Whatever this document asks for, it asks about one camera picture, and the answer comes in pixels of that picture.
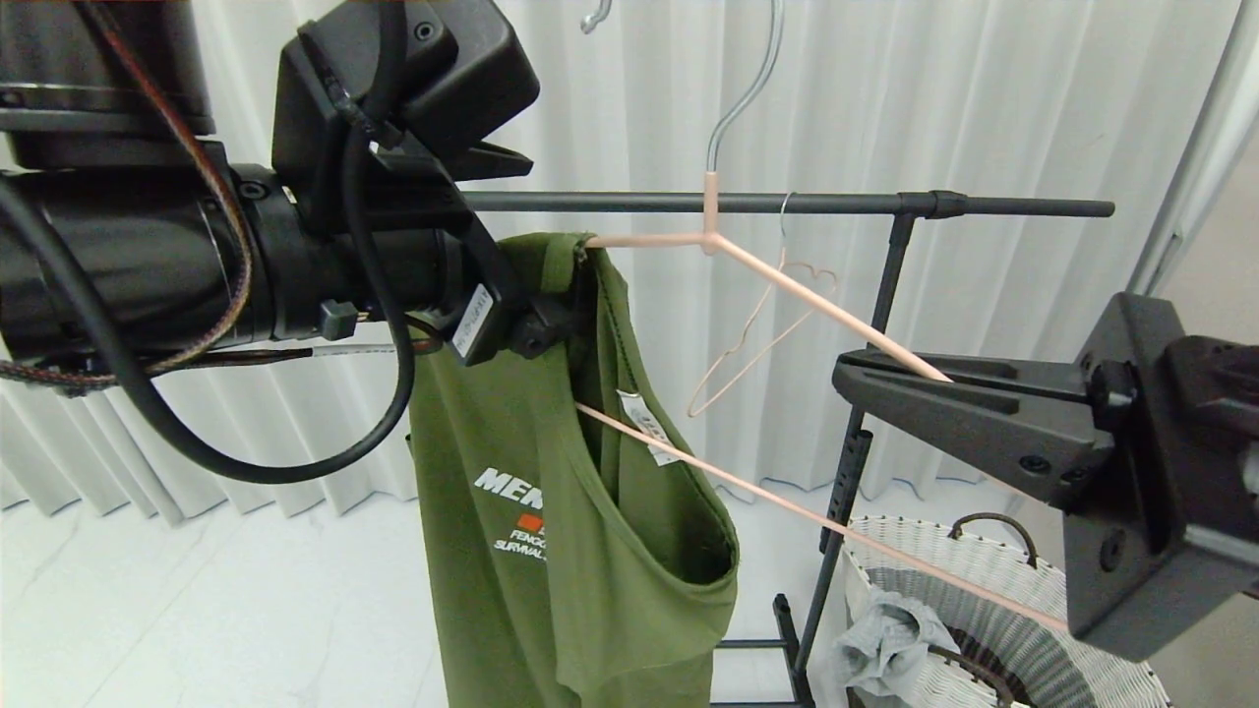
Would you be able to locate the pale grey garment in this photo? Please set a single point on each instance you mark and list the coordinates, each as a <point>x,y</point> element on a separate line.
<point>890,639</point>

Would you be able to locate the pink clothes hanger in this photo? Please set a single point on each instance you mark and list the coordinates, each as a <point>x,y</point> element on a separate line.
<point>710,211</point>
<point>784,211</point>

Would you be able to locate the olive green printed T-shirt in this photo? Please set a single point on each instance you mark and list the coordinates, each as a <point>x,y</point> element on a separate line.
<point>590,610</point>

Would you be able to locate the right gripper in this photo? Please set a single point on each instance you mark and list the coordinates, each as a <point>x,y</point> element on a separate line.
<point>1151,551</point>

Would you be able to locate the white curtain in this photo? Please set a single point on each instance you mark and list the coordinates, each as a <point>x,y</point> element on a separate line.
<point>984,98</point>

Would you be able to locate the white laundry basket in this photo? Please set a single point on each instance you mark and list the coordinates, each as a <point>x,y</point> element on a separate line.
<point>925,551</point>

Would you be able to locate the black clothes rack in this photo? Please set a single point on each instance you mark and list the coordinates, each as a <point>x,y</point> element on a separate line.
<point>836,203</point>

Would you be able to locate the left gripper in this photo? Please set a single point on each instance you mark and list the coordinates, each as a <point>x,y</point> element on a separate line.
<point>393,285</point>

